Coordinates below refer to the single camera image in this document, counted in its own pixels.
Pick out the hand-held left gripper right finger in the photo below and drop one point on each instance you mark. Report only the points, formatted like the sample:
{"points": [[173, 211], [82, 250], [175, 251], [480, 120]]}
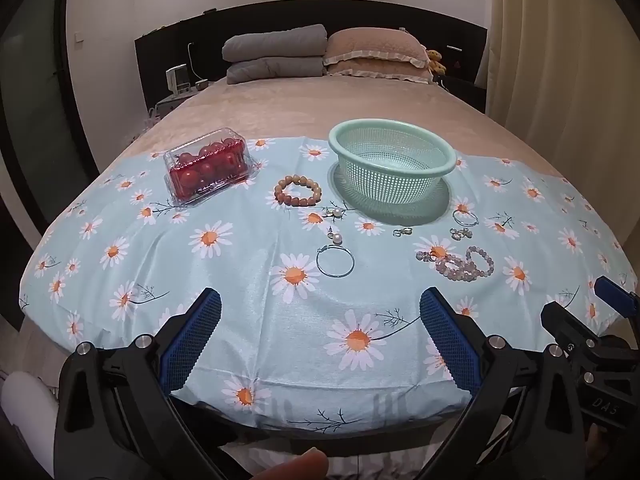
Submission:
{"points": [[449, 342]]}

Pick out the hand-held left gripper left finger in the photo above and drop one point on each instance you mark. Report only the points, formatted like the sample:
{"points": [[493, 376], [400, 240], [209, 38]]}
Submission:
{"points": [[196, 340]]}

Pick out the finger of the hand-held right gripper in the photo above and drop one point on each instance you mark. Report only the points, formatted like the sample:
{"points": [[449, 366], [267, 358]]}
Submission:
{"points": [[617, 296], [562, 322]]}

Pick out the silver charm cluster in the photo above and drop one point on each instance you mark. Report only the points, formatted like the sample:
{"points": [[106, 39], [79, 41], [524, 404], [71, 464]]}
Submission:
{"points": [[460, 233]]}

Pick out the small silver earring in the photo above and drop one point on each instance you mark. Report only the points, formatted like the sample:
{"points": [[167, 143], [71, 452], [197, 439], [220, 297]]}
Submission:
{"points": [[404, 231]]}

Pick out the small silver hoop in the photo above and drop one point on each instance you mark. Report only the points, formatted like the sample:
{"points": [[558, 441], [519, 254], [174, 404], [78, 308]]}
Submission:
{"points": [[457, 221]]}

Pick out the large silver bangle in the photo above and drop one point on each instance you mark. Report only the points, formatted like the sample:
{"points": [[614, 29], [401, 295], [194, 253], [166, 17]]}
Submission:
{"points": [[320, 266]]}

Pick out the pearl earring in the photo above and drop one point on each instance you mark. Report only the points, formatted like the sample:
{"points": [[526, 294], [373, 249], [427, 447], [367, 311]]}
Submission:
{"points": [[338, 213], [337, 236]]}

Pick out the green plastic mesh basket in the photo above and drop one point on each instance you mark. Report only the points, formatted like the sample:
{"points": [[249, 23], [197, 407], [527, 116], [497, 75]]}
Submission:
{"points": [[392, 160]]}

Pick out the person's right hand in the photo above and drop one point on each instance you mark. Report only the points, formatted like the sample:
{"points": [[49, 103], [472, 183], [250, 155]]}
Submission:
{"points": [[607, 452]]}

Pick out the person's left hand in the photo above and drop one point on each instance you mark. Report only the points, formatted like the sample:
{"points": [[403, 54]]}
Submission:
{"points": [[292, 466]]}

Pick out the daisy print cloth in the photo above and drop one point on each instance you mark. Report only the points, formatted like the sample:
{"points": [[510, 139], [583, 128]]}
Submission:
{"points": [[250, 280]]}

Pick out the clear box of cherry tomatoes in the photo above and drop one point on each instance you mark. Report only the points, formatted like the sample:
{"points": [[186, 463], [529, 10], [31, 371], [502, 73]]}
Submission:
{"points": [[210, 167]]}

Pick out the cream curtain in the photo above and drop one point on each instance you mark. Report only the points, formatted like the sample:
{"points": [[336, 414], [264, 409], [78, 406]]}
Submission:
{"points": [[565, 60]]}

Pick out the dark bedside table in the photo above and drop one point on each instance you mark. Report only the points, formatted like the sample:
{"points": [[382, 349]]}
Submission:
{"points": [[465, 91]]}

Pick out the beige bed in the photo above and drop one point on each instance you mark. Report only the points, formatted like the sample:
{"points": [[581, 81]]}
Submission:
{"points": [[300, 105]]}

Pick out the white bedside appliance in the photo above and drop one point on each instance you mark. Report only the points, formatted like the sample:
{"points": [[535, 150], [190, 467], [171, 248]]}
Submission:
{"points": [[177, 80]]}

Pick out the beige ruffled pillow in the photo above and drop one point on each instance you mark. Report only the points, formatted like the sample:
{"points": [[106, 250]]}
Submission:
{"points": [[372, 45], [380, 71]]}

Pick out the yellow plush toy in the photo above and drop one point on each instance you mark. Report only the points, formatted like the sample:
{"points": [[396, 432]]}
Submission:
{"points": [[436, 61]]}

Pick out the grey folded blanket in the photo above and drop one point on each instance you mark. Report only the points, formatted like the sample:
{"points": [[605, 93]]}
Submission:
{"points": [[272, 42], [272, 69]]}

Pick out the black headboard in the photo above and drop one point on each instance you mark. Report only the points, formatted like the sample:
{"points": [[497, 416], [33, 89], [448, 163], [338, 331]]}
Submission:
{"points": [[165, 55]]}

